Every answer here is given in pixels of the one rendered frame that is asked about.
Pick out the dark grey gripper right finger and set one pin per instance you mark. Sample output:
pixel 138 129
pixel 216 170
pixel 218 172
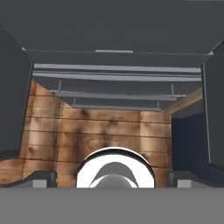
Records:
pixel 180 176

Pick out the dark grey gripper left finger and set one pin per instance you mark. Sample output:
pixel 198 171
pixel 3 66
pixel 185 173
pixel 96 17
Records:
pixel 43 176

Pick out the dark grey fridge door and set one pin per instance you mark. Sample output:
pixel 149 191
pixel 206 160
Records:
pixel 216 116
pixel 13 102

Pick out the dark grey fridge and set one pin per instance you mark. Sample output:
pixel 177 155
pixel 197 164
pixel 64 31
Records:
pixel 116 26

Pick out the dark blue cabinet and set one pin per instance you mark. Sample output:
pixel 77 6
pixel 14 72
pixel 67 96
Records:
pixel 189 143

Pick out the white round object black rim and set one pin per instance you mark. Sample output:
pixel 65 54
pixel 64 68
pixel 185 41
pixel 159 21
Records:
pixel 87 175

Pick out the long grey fridge rail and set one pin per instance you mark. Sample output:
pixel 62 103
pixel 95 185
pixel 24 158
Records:
pixel 116 68
pixel 116 77

